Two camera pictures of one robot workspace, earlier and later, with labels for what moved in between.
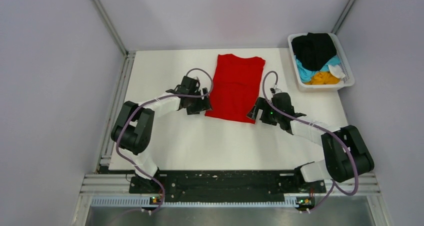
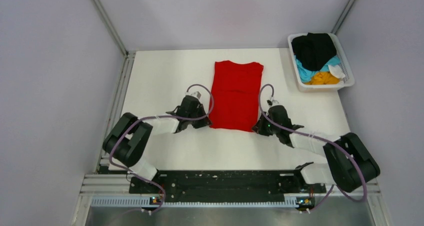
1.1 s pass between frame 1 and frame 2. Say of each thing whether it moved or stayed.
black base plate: stayed
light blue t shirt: stayed
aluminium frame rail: stayed
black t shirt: stayed
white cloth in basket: stayed
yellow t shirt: stayed
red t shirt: moved
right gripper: moved
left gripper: moved
